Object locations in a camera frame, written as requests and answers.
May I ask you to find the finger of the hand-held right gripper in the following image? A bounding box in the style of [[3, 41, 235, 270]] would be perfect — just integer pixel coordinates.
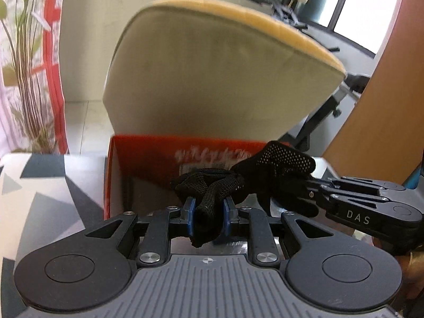
[[291, 185, 390, 213], [306, 176, 407, 193]]

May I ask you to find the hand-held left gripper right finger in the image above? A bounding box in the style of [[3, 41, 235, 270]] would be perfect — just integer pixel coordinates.
[[223, 198, 332, 267]]

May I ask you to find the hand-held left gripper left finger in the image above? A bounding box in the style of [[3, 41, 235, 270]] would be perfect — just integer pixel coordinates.
[[84, 197, 197, 267]]

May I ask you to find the black knit glove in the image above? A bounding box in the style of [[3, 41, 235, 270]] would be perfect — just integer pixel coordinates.
[[170, 168, 246, 249]]

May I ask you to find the black dotted glove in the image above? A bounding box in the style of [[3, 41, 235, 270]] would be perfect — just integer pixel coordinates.
[[230, 140, 321, 218]]

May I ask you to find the red strawberry print cardboard box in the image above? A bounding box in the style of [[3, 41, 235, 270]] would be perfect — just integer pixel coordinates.
[[103, 134, 340, 226]]

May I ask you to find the person's right hand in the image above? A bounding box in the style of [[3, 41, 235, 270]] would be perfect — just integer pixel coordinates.
[[397, 241, 424, 316]]

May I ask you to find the exercise bike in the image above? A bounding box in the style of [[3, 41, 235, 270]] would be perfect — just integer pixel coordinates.
[[271, 1, 372, 153]]

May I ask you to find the brown wooden panel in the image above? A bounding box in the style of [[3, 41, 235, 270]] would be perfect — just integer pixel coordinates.
[[322, 0, 424, 187]]

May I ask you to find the beige cushioned chair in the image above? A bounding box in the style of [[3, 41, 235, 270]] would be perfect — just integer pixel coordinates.
[[102, 0, 347, 140]]

